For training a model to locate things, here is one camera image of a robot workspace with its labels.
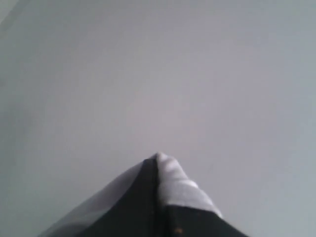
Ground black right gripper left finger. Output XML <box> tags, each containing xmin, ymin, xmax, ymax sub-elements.
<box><xmin>41</xmin><ymin>158</ymin><xmax>158</xmax><ymax>237</ymax></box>

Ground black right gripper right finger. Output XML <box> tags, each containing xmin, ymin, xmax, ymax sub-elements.
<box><xmin>160</xmin><ymin>205</ymin><xmax>247</xmax><ymax>237</ymax></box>

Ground white t-shirt with red logo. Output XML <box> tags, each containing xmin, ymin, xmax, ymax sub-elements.
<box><xmin>156</xmin><ymin>153</ymin><xmax>223</xmax><ymax>218</ymax></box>

